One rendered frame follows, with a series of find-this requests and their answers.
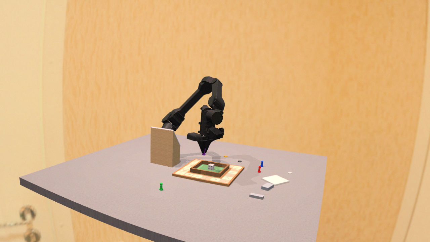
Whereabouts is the cream square tile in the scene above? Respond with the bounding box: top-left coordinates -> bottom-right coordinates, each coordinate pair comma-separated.
261,175 -> 289,186

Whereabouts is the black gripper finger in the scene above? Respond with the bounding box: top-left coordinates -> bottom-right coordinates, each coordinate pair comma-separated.
197,140 -> 207,153
205,138 -> 214,153

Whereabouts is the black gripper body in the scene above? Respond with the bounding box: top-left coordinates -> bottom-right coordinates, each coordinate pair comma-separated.
187,121 -> 213,141

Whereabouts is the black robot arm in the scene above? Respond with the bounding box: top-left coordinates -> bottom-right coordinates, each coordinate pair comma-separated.
161,76 -> 225,140

